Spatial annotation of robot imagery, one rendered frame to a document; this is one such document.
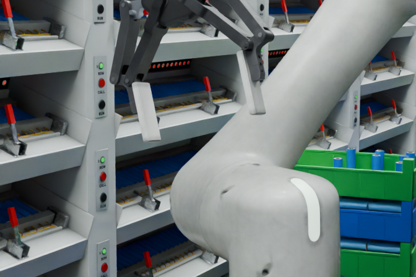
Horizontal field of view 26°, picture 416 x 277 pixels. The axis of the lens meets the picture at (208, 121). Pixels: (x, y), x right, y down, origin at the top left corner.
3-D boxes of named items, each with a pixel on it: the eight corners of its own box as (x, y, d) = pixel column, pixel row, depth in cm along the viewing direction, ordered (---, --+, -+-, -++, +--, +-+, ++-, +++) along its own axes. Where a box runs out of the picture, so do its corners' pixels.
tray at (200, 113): (246, 124, 237) (262, 75, 233) (109, 158, 185) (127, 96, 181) (184, 94, 246) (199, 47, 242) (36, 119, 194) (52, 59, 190)
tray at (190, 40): (247, 52, 235) (263, 2, 231) (108, 67, 183) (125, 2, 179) (184, 25, 244) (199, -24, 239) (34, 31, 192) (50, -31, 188)
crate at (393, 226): (425, 219, 189) (426, 182, 188) (410, 243, 171) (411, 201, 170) (288, 207, 200) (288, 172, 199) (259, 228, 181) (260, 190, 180)
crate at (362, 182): (426, 182, 188) (428, 144, 187) (411, 201, 170) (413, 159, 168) (288, 172, 199) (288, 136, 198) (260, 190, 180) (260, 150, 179)
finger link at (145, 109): (136, 81, 103) (130, 83, 103) (148, 141, 102) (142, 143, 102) (150, 82, 105) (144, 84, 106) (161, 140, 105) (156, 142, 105)
